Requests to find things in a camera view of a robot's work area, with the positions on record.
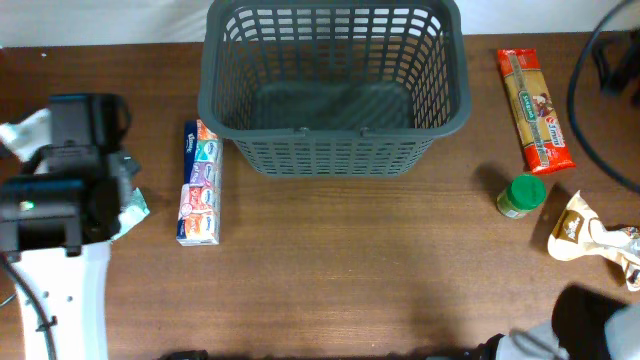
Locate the glutinous rice bag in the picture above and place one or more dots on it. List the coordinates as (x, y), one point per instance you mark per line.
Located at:
(580, 232)

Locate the Kleenex tissue multipack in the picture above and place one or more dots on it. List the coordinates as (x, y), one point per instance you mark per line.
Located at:
(200, 201)

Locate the red yellow spaghetti pack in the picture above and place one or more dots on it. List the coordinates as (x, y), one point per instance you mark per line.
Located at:
(535, 116)

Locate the grey plastic basket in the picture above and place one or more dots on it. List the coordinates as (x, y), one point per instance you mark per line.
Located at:
(334, 88)

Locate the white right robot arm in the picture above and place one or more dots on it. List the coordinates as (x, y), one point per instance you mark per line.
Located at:
(584, 325)

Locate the green wet wipes packet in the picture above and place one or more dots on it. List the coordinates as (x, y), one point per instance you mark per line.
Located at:
(132, 214)

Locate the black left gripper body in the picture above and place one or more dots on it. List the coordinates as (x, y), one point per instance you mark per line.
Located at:
(131, 167)

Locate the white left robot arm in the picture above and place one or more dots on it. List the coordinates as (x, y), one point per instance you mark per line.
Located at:
(59, 216)

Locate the green lid spice jar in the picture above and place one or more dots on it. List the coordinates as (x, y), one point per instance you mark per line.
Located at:
(523, 195)

